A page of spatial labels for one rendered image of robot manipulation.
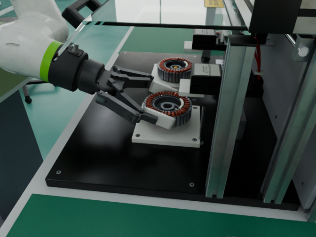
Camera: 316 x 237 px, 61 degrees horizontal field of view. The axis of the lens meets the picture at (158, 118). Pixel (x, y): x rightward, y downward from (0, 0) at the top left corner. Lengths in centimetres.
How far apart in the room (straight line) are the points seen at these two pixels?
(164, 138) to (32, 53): 32
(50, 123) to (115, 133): 146
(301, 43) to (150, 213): 35
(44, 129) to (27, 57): 145
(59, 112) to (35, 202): 165
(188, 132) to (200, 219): 20
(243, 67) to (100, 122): 42
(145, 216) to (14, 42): 42
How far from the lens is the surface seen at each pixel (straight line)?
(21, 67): 63
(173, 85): 79
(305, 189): 54
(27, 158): 125
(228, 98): 37
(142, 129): 62
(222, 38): 78
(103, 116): 69
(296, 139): 44
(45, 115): 218
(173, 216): 50
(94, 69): 59
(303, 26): 33
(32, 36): 63
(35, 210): 55
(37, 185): 60
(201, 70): 57
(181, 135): 60
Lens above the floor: 117
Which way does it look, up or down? 36 degrees down
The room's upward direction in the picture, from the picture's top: straight up
